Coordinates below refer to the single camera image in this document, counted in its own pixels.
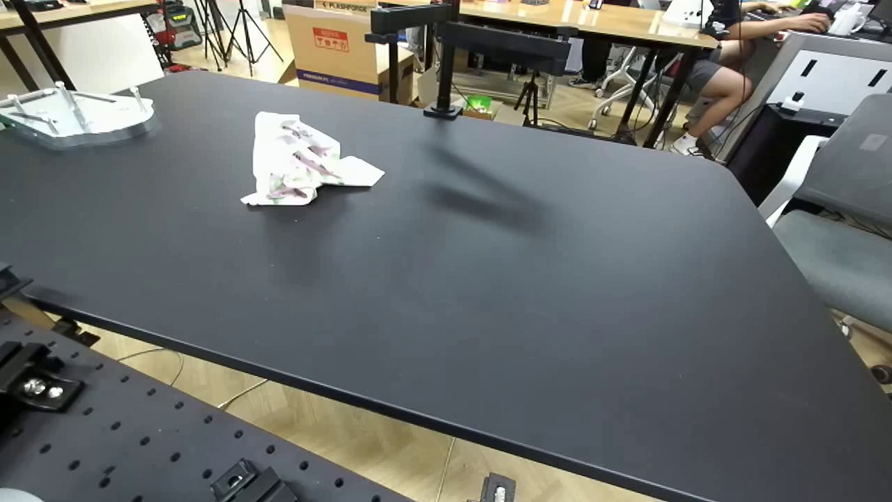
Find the white patterned cloth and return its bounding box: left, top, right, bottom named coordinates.
left=241, top=111, right=386, bottom=208

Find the black rod stand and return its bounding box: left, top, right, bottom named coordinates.
left=366, top=0, right=568, bottom=120

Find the cardboard box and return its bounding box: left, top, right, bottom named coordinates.
left=286, top=5, right=415, bottom=102

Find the wooden desk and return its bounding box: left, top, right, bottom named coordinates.
left=379, top=0, right=723, bottom=151

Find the seated person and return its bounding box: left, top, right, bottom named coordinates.
left=670, top=0, right=832, bottom=155

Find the black perforated mounting board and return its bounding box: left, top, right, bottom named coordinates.
left=0, top=311, right=404, bottom=502

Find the grey office chair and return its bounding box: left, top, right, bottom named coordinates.
left=758, top=95, right=892, bottom=332

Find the black camera tripod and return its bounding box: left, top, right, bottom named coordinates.
left=201, top=0, right=283, bottom=66

